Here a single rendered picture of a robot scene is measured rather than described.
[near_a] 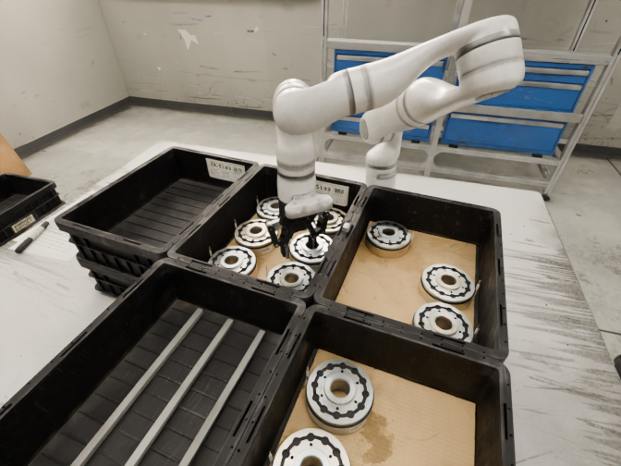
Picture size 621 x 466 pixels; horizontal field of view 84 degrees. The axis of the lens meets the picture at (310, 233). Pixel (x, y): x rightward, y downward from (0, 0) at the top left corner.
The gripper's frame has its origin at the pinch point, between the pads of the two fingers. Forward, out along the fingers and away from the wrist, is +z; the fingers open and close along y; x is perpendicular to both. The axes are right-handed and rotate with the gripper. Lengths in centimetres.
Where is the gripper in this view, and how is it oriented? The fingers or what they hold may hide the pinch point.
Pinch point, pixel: (298, 248)
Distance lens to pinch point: 76.3
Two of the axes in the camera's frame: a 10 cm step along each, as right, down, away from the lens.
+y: -9.2, 2.6, -3.1
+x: 4.0, 5.8, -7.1
